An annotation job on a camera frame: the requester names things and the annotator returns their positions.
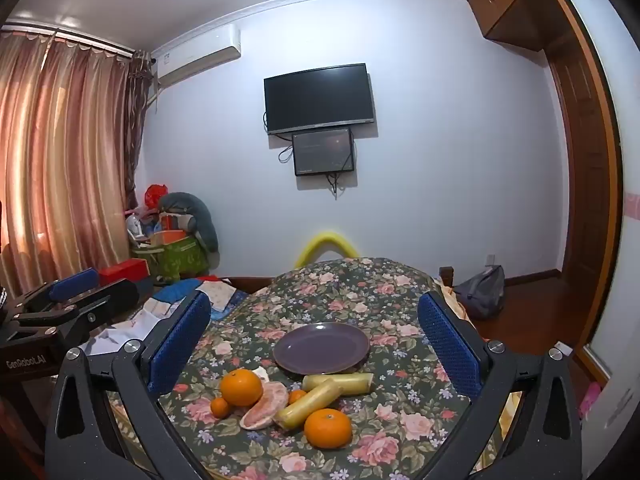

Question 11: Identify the orange box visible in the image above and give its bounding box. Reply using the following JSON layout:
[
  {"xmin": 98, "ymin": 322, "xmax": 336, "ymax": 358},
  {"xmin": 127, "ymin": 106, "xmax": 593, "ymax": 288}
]
[{"xmin": 150, "ymin": 229, "xmax": 190, "ymax": 245}]

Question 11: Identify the yellow sugarcane stick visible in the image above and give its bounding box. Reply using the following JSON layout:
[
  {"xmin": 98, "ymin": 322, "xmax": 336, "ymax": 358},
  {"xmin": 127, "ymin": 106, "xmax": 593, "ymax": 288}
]
[
  {"xmin": 302, "ymin": 373, "xmax": 373, "ymax": 394},
  {"xmin": 276, "ymin": 378, "xmax": 343, "ymax": 431}
]

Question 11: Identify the small black wall monitor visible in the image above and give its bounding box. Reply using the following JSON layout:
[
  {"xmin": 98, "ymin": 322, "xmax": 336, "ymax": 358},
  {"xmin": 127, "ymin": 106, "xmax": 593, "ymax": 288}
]
[{"xmin": 292, "ymin": 128, "xmax": 356, "ymax": 177}]

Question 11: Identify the blue patterned quilt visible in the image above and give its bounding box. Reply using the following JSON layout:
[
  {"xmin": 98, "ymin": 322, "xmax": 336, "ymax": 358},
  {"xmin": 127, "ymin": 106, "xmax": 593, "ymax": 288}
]
[{"xmin": 85, "ymin": 280, "xmax": 251, "ymax": 356}]

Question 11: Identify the red box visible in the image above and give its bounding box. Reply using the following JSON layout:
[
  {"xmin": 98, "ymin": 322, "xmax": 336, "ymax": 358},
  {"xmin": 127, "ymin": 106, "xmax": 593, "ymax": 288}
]
[{"xmin": 98, "ymin": 259, "xmax": 151, "ymax": 286}]

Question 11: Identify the brown sheer curtain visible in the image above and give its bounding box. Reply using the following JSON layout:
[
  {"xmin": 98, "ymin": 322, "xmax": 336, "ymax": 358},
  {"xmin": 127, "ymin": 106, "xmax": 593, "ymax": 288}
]
[{"xmin": 125, "ymin": 50, "xmax": 154, "ymax": 206}]

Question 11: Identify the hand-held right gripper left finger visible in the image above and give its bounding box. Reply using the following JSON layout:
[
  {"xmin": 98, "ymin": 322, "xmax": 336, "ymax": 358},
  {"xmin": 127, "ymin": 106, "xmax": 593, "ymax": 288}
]
[{"xmin": 44, "ymin": 290, "xmax": 213, "ymax": 480}]

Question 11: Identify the wooden overhead cabinet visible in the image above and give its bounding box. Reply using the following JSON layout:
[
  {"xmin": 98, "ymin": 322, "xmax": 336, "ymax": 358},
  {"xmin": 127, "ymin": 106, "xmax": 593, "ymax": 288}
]
[{"xmin": 467, "ymin": 0, "xmax": 558, "ymax": 53}]

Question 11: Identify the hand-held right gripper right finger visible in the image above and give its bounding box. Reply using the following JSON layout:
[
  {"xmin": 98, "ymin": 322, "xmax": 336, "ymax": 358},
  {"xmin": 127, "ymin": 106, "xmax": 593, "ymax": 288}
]
[{"xmin": 417, "ymin": 290, "xmax": 585, "ymax": 480}]

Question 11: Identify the pomelo piece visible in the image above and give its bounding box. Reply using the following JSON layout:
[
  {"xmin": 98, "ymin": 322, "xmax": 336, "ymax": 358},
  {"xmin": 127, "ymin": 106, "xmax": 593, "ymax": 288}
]
[{"xmin": 239, "ymin": 366, "xmax": 290, "ymax": 431}]

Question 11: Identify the black wall television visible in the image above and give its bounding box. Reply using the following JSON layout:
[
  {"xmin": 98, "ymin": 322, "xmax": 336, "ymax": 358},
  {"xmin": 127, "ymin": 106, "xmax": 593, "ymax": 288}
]
[{"xmin": 263, "ymin": 63, "xmax": 376, "ymax": 136}]

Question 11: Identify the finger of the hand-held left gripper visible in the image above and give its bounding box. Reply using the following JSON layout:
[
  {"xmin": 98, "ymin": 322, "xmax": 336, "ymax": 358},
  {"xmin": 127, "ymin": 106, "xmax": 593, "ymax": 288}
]
[
  {"xmin": 7, "ymin": 267, "xmax": 101, "ymax": 313},
  {"xmin": 10, "ymin": 278, "xmax": 141, "ymax": 347}
]

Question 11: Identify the pink slipper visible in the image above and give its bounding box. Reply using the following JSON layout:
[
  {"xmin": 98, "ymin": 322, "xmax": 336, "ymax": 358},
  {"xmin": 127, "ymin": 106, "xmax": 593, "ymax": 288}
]
[{"xmin": 579, "ymin": 382, "xmax": 602, "ymax": 422}]

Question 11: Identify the grey backpack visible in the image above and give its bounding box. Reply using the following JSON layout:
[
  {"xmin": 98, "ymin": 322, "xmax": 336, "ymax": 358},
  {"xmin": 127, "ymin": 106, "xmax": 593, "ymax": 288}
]
[{"xmin": 452, "ymin": 265, "xmax": 506, "ymax": 321}]

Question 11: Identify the floral blanket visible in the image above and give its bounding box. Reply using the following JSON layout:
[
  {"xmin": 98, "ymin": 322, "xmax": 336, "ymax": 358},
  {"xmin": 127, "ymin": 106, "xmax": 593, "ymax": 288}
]
[{"xmin": 107, "ymin": 257, "xmax": 526, "ymax": 480}]

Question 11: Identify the pink curtain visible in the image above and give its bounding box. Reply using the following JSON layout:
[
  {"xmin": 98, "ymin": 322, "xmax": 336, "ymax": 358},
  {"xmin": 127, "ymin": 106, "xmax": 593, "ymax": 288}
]
[{"xmin": 0, "ymin": 25, "xmax": 137, "ymax": 298}]

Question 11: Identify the white air conditioner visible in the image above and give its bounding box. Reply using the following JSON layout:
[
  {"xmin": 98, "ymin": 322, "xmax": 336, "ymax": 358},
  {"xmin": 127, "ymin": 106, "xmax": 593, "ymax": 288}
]
[{"xmin": 150, "ymin": 24, "xmax": 242, "ymax": 86}]

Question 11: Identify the purple plate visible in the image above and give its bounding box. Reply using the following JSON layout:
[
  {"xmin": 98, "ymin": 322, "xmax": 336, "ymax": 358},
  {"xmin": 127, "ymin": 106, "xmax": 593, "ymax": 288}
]
[{"xmin": 272, "ymin": 322, "xmax": 371, "ymax": 375}]

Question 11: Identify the large orange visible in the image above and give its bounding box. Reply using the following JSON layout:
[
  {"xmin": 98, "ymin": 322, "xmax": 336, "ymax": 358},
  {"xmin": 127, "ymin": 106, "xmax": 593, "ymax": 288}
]
[
  {"xmin": 220, "ymin": 368, "xmax": 264, "ymax": 407},
  {"xmin": 304, "ymin": 408, "xmax": 352, "ymax": 448}
]

